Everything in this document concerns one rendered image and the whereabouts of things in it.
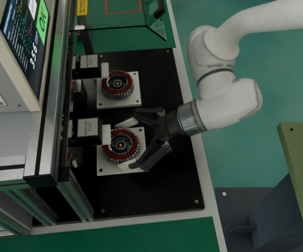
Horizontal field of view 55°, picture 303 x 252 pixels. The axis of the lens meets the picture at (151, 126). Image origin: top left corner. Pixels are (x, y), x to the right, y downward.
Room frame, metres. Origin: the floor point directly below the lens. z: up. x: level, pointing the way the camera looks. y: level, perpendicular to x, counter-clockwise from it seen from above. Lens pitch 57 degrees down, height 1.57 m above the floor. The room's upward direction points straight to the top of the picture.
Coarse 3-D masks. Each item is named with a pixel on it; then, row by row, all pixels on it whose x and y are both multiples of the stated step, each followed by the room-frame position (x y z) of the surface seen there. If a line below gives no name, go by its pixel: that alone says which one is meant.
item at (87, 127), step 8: (80, 120) 0.43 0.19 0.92; (88, 120) 0.43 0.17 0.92; (96, 120) 0.43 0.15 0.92; (72, 128) 0.42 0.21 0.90; (80, 128) 0.41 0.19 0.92; (88, 128) 0.41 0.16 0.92; (96, 128) 0.41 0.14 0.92; (104, 128) 0.43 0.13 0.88; (72, 136) 0.40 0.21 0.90; (80, 136) 0.38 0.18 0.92; (88, 136) 0.38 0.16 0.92; (96, 136) 0.38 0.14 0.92; (104, 136) 0.41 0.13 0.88; (72, 144) 0.37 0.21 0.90; (80, 144) 0.38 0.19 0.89; (88, 144) 0.38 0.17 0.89; (96, 144) 0.38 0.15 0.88; (104, 144) 0.39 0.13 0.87
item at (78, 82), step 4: (76, 80) 0.66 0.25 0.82; (80, 80) 0.66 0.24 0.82; (76, 84) 0.64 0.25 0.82; (80, 84) 0.64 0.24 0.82; (76, 88) 0.62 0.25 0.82; (80, 88) 0.63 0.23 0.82; (76, 92) 0.61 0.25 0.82; (80, 92) 0.61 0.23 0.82; (76, 96) 0.61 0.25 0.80; (80, 96) 0.61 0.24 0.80; (76, 100) 0.61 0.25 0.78; (80, 100) 0.61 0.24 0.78
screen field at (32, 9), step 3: (30, 0) 0.50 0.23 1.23; (33, 0) 0.51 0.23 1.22; (36, 0) 0.53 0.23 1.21; (30, 3) 0.49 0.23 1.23; (33, 3) 0.51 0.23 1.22; (36, 3) 0.53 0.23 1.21; (30, 6) 0.49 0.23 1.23; (33, 6) 0.50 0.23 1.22; (30, 9) 0.48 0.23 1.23; (33, 9) 0.50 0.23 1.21; (33, 12) 0.49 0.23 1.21; (33, 15) 0.48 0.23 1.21; (33, 18) 0.48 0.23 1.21
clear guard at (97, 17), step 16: (96, 0) 0.75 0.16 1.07; (112, 0) 0.75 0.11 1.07; (128, 0) 0.75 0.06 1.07; (144, 0) 0.75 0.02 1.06; (80, 16) 0.67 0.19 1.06; (96, 16) 0.67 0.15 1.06; (112, 16) 0.67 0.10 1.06; (128, 16) 0.67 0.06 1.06; (144, 16) 0.67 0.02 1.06; (160, 32) 0.66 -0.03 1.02
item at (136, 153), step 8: (120, 128) 0.47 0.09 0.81; (112, 136) 0.44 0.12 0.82; (120, 136) 0.45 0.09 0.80; (128, 136) 0.44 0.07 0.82; (136, 136) 0.45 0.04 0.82; (112, 144) 0.43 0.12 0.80; (136, 144) 0.42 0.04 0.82; (104, 152) 0.39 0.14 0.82; (112, 152) 0.39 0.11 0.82; (120, 152) 0.40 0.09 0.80; (128, 152) 0.39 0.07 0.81; (136, 152) 0.40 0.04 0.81; (112, 160) 0.37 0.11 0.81; (120, 160) 0.37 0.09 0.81
